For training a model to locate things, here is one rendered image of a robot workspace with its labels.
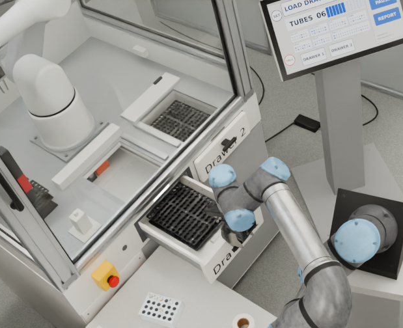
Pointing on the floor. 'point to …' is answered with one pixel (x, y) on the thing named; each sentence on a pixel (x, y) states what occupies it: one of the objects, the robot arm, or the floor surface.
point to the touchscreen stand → (342, 150)
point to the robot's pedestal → (386, 291)
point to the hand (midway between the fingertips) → (236, 239)
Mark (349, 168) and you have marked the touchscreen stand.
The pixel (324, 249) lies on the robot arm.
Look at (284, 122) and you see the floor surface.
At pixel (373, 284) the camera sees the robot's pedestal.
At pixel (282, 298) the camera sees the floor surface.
